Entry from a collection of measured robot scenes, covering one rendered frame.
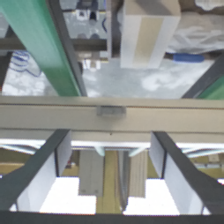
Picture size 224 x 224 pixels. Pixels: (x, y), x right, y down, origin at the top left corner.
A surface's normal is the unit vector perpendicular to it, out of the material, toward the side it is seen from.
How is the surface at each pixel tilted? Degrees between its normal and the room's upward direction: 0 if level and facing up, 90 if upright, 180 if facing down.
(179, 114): 90
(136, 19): 0
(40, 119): 90
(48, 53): 0
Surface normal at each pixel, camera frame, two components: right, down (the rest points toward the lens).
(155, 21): -0.02, 0.94
